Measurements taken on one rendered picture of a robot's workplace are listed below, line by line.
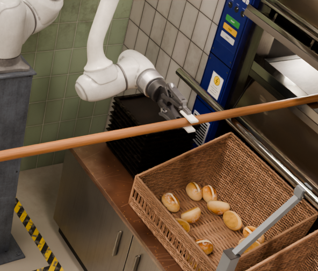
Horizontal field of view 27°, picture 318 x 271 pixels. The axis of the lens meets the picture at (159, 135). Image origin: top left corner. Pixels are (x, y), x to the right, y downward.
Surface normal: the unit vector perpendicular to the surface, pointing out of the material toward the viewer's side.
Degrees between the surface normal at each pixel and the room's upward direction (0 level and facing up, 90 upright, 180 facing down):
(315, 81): 0
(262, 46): 90
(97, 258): 90
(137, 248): 90
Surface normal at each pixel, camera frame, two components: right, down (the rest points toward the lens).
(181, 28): -0.82, 0.15
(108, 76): 0.47, 0.13
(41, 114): 0.53, 0.58
